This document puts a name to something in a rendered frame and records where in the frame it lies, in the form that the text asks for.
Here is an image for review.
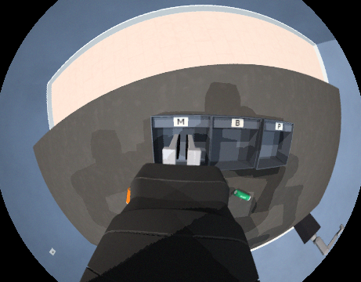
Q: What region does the green aa battery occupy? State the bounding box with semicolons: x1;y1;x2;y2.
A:
233;190;251;201

